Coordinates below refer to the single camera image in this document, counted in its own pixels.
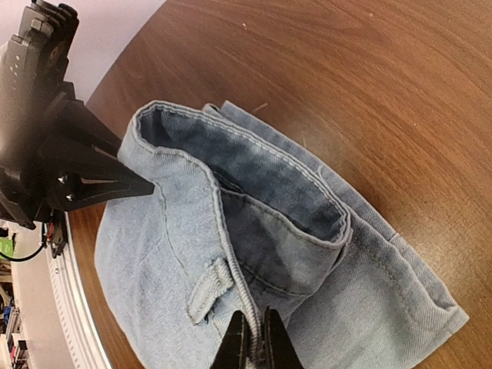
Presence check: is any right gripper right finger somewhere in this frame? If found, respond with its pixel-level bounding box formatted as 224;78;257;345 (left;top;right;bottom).
263;307;304;369

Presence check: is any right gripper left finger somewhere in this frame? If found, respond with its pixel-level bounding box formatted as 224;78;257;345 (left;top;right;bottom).
211;311;246;369

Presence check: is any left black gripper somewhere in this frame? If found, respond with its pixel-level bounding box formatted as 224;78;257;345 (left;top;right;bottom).
1;1;155;229

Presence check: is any light blue denim skirt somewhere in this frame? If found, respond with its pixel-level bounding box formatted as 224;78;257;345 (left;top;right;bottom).
95;101;468;368

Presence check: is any green sign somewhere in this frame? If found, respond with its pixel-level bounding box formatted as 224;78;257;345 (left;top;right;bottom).
0;238;15;259

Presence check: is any aluminium front rail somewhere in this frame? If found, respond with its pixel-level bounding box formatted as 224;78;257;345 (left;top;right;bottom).
47;211;111;368

